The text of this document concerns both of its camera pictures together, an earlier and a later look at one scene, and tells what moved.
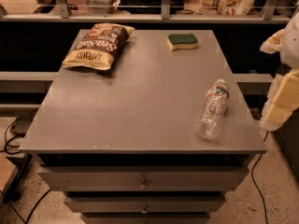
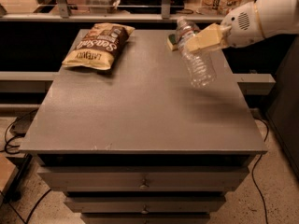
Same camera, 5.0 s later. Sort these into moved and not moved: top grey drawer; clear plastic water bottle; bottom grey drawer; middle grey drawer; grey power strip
Moved: clear plastic water bottle
Not moved: middle grey drawer; bottom grey drawer; top grey drawer; grey power strip
